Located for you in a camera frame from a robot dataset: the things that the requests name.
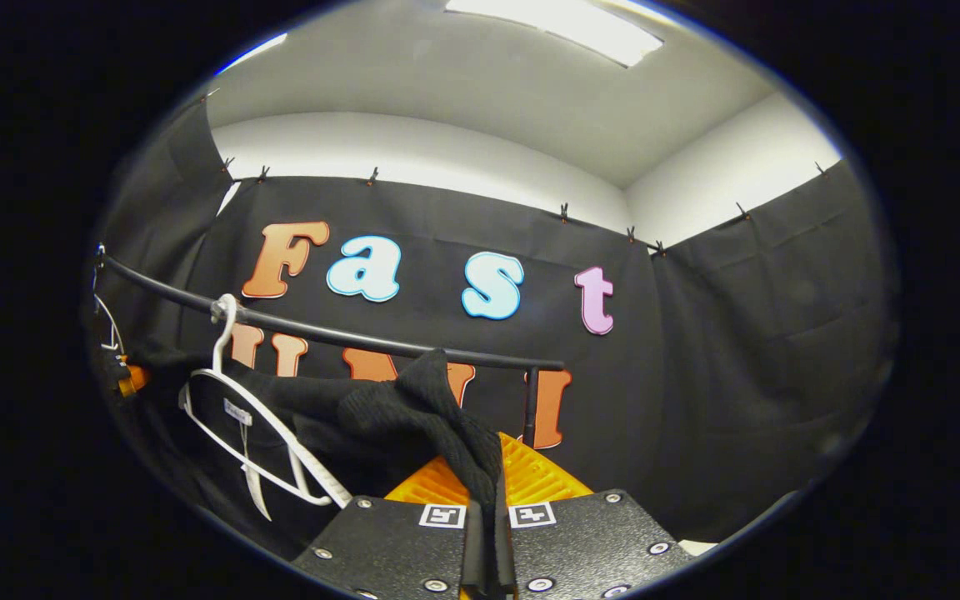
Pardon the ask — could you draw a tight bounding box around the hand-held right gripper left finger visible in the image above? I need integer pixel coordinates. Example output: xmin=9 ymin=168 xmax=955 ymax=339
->
xmin=291 ymin=454 xmax=485 ymax=600

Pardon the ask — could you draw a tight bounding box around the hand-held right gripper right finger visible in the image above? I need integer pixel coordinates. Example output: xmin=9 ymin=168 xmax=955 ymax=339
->
xmin=492 ymin=432 xmax=693 ymax=600

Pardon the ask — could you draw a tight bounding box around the black knit jacket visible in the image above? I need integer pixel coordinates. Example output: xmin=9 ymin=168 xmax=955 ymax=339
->
xmin=126 ymin=348 xmax=504 ymax=561

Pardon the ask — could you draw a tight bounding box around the white clothes hanger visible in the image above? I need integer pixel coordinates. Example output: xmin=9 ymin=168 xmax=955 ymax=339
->
xmin=92 ymin=292 xmax=127 ymax=355
xmin=178 ymin=293 xmax=353 ymax=522

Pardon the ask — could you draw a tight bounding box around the black clothes rack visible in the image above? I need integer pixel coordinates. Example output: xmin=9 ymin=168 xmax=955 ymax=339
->
xmin=99 ymin=254 xmax=566 ymax=451

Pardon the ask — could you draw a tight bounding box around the black backdrop cloth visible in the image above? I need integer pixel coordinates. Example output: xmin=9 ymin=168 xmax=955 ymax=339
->
xmin=88 ymin=100 xmax=898 ymax=543

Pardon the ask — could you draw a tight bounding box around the row of backdrop clips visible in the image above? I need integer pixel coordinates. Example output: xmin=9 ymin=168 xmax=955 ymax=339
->
xmin=201 ymin=87 xmax=831 ymax=255

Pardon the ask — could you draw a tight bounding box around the narrow ceiling light strip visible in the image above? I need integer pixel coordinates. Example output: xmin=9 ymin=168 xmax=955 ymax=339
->
xmin=217 ymin=32 xmax=289 ymax=74

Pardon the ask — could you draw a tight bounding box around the ceiling light panel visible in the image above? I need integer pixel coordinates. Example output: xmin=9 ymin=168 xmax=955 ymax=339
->
xmin=445 ymin=0 xmax=664 ymax=68

